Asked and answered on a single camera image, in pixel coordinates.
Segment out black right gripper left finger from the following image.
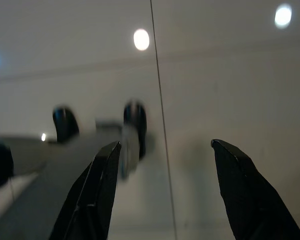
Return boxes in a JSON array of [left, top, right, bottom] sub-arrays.
[[48, 141, 122, 240]]

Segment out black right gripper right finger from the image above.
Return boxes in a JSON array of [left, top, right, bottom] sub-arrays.
[[210, 139, 300, 240]]

